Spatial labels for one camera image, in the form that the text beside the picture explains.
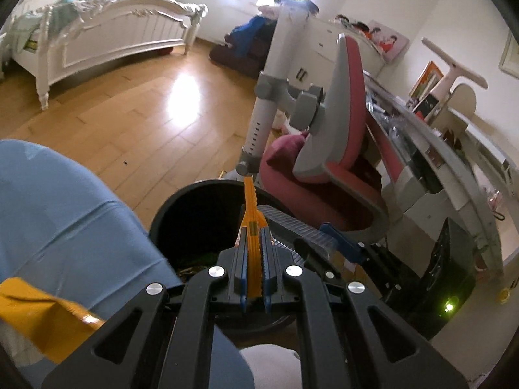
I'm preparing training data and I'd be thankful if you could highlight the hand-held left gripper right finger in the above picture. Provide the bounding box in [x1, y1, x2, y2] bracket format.
[259, 227, 471, 389]

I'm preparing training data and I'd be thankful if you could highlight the white bed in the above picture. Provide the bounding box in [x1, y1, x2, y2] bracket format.
[0, 0, 209, 111]

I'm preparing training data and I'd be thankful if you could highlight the yellow cloth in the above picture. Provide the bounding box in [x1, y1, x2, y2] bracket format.
[0, 277, 105, 364]

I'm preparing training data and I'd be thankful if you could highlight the black computer tower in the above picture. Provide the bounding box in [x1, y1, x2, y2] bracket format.
[422, 217, 477, 333]

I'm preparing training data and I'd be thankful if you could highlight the green blanket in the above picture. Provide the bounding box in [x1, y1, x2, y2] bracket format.
[8, 0, 102, 54]

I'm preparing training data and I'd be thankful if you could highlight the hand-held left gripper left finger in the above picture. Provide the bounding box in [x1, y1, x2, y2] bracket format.
[41, 227, 249, 389]

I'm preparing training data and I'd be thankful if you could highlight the blue tablecloth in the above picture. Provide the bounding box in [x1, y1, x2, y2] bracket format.
[0, 140, 254, 389]

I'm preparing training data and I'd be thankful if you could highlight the white cloth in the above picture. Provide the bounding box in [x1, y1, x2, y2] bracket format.
[239, 344, 304, 389]

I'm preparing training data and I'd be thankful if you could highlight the dark jacket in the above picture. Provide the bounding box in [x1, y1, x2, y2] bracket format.
[277, 0, 320, 16]

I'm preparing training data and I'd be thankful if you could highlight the white desk lamp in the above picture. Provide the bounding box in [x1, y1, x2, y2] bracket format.
[421, 37, 489, 130]

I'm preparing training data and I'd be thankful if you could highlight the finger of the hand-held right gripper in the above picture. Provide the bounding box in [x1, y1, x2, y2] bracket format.
[293, 238, 340, 281]
[320, 222, 368, 265]

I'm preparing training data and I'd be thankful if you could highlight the small black box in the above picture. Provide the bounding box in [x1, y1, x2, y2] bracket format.
[412, 93, 441, 123]

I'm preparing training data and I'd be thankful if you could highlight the white cabinet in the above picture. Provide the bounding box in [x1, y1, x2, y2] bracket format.
[284, 18, 386, 90]

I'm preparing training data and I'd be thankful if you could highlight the pink desk chair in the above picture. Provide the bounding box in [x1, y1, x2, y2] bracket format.
[225, 6, 392, 240]

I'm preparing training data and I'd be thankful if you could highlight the wall picture frame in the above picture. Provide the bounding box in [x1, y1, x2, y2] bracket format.
[499, 31, 519, 79]

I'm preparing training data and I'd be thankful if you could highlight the orange book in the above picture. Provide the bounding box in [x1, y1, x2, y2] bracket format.
[409, 61, 445, 99]

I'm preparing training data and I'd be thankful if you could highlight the canvas picture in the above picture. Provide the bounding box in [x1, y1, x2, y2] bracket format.
[336, 14, 409, 64]

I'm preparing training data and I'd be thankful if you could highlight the black trash bin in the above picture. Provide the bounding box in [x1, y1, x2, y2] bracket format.
[148, 178, 298, 331]

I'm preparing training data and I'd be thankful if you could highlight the blue cloth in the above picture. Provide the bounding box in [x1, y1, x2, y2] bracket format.
[233, 15, 277, 61]

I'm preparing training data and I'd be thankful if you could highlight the grey white desk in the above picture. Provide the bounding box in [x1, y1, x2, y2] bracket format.
[363, 69, 519, 278]

